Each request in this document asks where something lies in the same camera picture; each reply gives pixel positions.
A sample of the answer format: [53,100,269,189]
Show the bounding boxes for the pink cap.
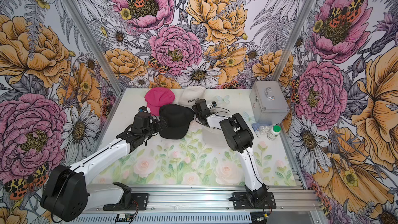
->
[145,87,175,116]

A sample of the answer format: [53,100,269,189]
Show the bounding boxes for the black cap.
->
[159,104,195,140]

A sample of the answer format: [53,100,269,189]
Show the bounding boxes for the small circuit board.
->
[115,213,134,224]

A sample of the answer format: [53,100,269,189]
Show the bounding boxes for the white Colorado cap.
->
[202,126,230,149]
[178,86,206,107]

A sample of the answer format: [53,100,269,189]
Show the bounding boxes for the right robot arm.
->
[192,99,272,208]

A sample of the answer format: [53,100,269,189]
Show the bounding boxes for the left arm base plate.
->
[103,193,149,211]

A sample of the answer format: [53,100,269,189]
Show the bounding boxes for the aluminium front rail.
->
[55,185,322,215]

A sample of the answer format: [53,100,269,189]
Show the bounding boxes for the white bottle green lid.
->
[267,125,282,141]

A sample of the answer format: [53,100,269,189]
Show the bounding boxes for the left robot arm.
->
[40,111,167,222]

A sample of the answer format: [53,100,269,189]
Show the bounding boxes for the silver metal case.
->
[249,81,290,125]

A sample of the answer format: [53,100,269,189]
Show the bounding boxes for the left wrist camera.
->
[138,106,148,113]

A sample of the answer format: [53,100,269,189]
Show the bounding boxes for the clear plastic bag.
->
[252,123,272,138]

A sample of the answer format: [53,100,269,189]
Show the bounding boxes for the perforated metal tray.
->
[71,212,252,224]

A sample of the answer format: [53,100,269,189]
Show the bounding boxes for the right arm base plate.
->
[229,192,277,210]

